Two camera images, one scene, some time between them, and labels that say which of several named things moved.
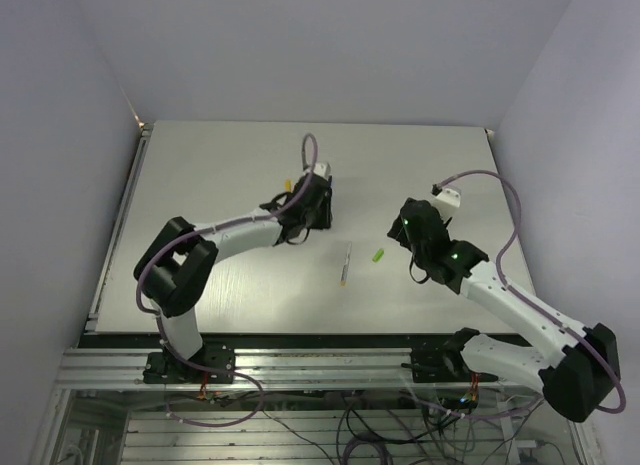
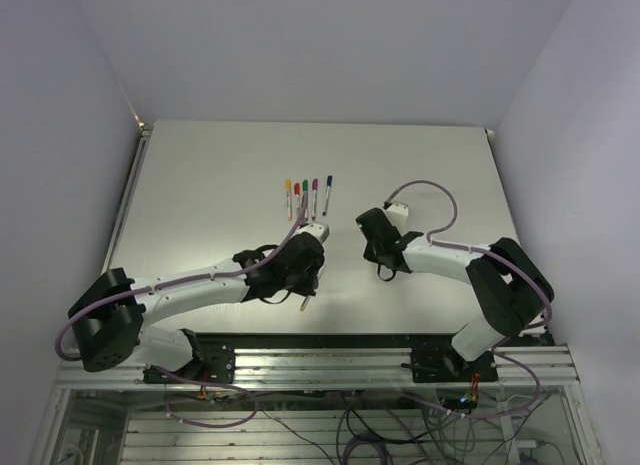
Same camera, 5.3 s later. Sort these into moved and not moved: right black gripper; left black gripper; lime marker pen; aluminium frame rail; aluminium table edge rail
Moved: right black gripper; lime marker pen; left black gripper
Not moved: aluminium table edge rail; aluminium frame rail
